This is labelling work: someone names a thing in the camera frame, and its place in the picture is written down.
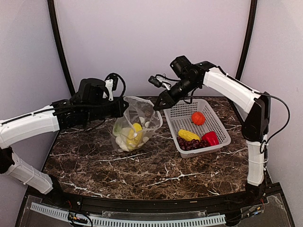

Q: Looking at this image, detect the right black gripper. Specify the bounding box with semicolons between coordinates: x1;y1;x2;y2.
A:
154;76;200;110

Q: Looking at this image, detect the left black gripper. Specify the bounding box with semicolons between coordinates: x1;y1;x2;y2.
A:
84;96;129;122

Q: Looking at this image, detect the clear polka dot zip bag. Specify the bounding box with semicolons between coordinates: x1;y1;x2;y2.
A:
111;96;163;152

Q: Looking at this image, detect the white cauliflower toy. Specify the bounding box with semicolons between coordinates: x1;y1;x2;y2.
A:
113;124;131;151

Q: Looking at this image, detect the yellow corn toy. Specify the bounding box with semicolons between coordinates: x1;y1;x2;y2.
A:
126;123;143;151
178;129;200;141

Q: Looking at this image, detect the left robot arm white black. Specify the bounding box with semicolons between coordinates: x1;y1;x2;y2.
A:
0;73;129;206

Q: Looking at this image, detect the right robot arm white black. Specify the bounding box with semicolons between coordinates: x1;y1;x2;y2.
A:
148;55;273;205

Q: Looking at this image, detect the orange pumpkin toy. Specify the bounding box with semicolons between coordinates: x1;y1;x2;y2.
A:
191;112;206;125

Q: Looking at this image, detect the dark red grape bunch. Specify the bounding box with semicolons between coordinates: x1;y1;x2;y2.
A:
177;137;210;151

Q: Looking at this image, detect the red bell pepper toy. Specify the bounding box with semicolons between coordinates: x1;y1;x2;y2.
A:
202;131;220;146

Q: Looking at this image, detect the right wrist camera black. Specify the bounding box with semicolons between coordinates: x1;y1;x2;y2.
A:
148;74;172;90

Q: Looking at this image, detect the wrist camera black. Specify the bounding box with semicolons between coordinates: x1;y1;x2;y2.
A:
105;73;126;102
148;74;172;90

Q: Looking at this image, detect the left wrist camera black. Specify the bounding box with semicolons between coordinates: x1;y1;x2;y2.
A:
105;73;126;102

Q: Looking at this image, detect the left black frame post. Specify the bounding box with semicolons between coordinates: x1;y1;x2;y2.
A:
47;0;76;96

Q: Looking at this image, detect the black frame post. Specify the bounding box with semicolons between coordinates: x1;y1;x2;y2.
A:
235;0;258;80
47;0;76;96

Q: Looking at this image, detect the small circuit board with wires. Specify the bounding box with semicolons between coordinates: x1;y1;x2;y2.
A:
67;212;92;227

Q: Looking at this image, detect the black front rail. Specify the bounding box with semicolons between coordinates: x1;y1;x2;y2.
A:
26;184;282;215

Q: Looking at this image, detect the right black frame post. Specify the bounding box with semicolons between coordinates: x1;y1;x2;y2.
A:
235;0;258;80

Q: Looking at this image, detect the white slotted cable duct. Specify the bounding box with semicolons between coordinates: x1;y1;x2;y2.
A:
30;202;226;227

